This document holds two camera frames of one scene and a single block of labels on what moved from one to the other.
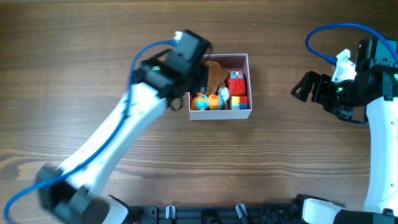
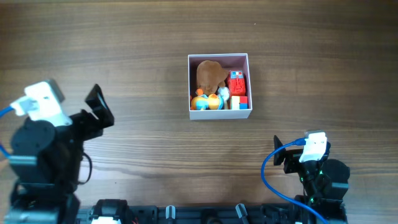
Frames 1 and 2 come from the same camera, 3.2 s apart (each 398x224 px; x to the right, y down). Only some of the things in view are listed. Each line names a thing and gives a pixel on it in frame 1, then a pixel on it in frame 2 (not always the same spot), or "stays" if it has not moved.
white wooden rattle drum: (223, 95) stays
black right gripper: (318, 90) -> (289, 160)
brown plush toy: (217, 75) stays
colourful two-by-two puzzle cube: (239, 102) stays
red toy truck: (236, 83) stays
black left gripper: (203, 78) -> (102, 109)
